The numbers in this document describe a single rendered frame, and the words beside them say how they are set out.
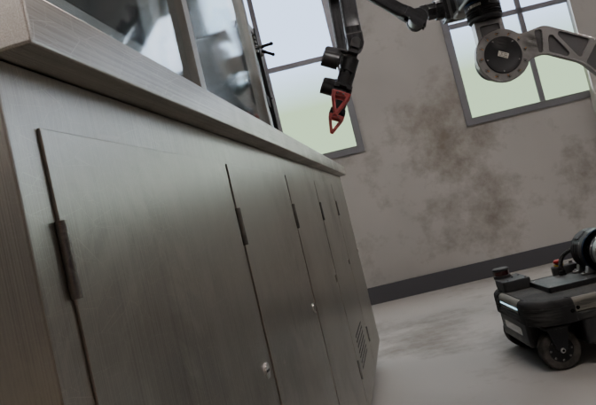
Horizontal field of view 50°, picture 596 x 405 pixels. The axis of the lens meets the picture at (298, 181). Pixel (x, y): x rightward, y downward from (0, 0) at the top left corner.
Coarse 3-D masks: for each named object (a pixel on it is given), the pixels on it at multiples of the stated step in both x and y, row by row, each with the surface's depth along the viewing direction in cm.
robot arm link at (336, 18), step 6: (330, 0) 271; (336, 0) 271; (330, 6) 272; (336, 6) 272; (330, 12) 274; (336, 12) 272; (336, 18) 272; (336, 24) 271; (342, 24) 271; (336, 30) 271; (342, 30) 271; (336, 36) 271; (342, 36) 271; (336, 42) 271; (342, 42) 271; (342, 48) 271
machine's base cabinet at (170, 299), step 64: (0, 64) 42; (0, 128) 41; (64, 128) 48; (128, 128) 61; (192, 128) 82; (0, 192) 41; (64, 192) 46; (128, 192) 56; (192, 192) 74; (256, 192) 108; (320, 192) 199; (0, 256) 41; (64, 256) 43; (128, 256) 53; (192, 256) 69; (256, 256) 97; (320, 256) 164; (0, 320) 41; (64, 320) 42; (128, 320) 50; (192, 320) 64; (256, 320) 88; (320, 320) 140; (0, 384) 40; (64, 384) 40; (128, 384) 48; (192, 384) 60; (256, 384) 81; (320, 384) 122
